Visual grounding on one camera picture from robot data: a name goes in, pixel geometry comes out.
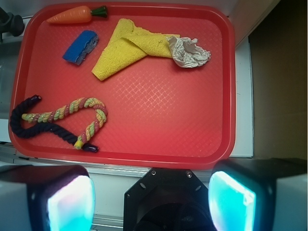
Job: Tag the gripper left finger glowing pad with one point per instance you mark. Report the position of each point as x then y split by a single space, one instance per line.
46 198

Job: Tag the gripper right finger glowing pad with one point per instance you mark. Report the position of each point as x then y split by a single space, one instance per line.
247 194

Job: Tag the blue sponge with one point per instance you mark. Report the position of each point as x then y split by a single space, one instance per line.
81 47

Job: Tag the red plastic tray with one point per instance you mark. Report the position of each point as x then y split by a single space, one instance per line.
159 114

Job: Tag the crumpled white paper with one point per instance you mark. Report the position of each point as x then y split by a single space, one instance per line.
186 53

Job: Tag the black knob clamp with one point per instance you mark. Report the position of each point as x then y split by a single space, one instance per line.
10 23

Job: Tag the yellow cloth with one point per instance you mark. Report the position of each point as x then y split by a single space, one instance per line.
129 44

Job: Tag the orange toy carrot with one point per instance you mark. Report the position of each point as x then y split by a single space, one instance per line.
80 14

